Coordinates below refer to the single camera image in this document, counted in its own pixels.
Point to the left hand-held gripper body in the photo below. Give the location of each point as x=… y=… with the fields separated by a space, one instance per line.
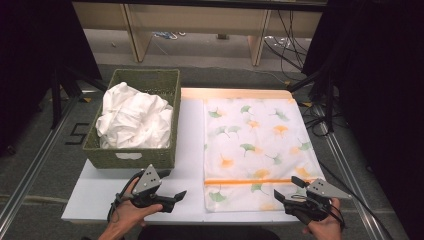
x=146 y=181

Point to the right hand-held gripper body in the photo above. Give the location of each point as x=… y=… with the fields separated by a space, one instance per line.
x=320 y=191

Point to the green woven basket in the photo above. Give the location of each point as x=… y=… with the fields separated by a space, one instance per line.
x=140 y=161

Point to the leaf print mesh laundry bag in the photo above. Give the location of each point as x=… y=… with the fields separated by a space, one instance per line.
x=253 y=140

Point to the white garment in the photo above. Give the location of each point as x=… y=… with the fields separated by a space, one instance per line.
x=133 y=116

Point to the person's left hand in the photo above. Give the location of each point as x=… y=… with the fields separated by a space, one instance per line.
x=130 y=215

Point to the person's right hand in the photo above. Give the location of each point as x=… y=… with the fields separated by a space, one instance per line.
x=325 y=230

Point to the black metal stand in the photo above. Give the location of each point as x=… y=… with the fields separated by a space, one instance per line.
x=56 y=100
x=329 y=100

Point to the black curtain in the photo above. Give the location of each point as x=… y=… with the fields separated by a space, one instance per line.
x=30 y=66
x=383 y=100

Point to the beige wooden desk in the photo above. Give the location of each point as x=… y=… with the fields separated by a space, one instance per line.
x=200 y=20

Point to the aluminium floor rail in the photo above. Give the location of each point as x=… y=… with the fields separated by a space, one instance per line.
x=350 y=173
x=36 y=166

